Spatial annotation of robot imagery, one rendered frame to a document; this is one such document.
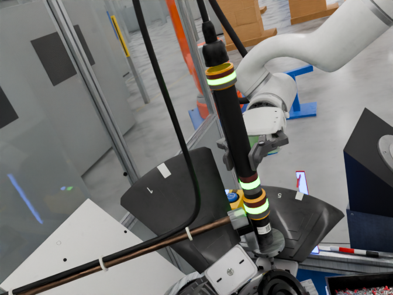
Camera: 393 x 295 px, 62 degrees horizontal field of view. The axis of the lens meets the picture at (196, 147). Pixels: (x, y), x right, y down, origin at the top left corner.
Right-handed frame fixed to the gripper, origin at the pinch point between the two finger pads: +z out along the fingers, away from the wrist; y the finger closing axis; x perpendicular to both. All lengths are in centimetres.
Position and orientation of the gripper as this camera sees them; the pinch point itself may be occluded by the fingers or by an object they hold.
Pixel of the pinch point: (242, 157)
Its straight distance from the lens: 56.3
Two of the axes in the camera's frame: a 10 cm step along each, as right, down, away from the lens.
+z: -4.0, 5.1, -7.6
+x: -2.9, -8.6, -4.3
